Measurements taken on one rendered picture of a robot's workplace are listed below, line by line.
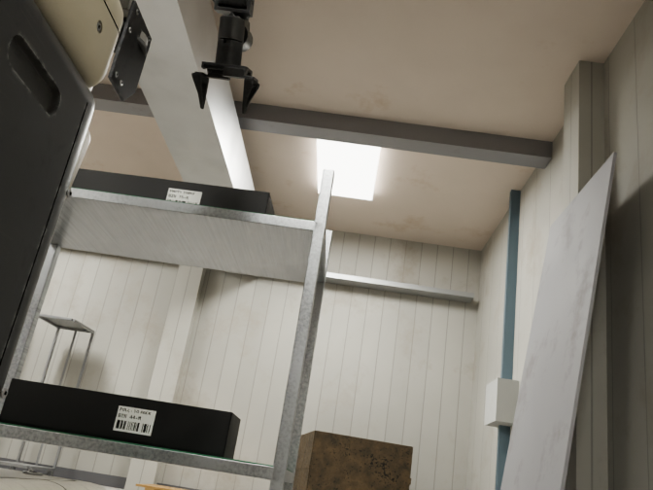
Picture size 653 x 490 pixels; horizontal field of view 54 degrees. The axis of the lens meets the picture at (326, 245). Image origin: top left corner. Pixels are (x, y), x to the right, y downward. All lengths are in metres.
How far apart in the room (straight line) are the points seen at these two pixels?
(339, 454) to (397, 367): 1.92
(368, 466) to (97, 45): 5.66
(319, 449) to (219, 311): 2.56
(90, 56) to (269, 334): 7.14
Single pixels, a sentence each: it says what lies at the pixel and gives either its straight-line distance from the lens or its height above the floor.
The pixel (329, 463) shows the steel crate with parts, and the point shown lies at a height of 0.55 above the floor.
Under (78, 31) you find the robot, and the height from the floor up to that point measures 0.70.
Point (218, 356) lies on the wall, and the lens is 7.81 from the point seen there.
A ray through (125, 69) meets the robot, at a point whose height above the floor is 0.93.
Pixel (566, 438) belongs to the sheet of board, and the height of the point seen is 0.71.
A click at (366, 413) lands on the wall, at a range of 7.62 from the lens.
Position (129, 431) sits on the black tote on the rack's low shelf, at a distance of 1.71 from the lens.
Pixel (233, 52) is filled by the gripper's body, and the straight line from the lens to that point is 1.47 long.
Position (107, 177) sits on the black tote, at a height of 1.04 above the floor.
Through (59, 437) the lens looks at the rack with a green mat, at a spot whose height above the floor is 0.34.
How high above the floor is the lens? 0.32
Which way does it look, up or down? 21 degrees up
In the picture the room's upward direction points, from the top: 9 degrees clockwise
